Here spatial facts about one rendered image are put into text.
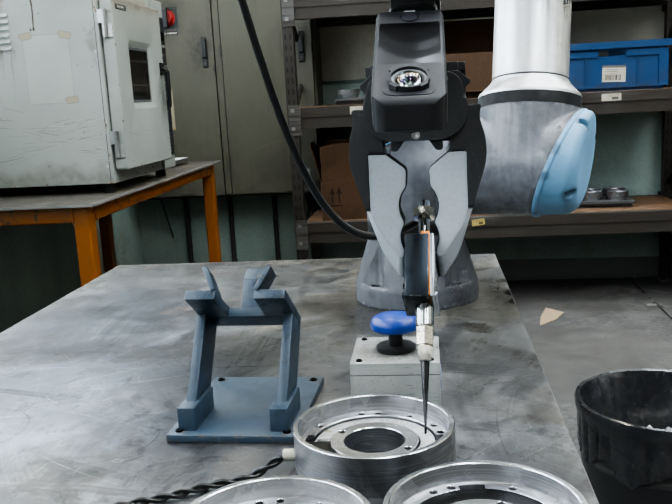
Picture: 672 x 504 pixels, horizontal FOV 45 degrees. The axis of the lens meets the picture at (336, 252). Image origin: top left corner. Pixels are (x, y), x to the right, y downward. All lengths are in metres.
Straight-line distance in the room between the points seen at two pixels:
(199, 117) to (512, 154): 3.53
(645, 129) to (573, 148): 3.69
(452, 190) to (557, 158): 0.33
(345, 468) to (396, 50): 0.26
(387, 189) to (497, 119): 0.36
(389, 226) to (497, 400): 0.19
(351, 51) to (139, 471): 3.96
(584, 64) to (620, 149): 0.71
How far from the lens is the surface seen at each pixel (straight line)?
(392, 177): 0.58
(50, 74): 2.75
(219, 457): 0.61
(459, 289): 0.96
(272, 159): 4.28
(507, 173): 0.91
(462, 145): 0.57
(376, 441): 0.57
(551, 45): 0.95
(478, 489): 0.48
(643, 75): 4.06
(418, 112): 0.49
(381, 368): 0.64
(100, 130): 2.69
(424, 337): 0.56
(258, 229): 4.59
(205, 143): 4.36
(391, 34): 0.55
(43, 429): 0.71
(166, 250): 4.75
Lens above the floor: 1.05
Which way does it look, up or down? 11 degrees down
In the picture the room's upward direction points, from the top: 3 degrees counter-clockwise
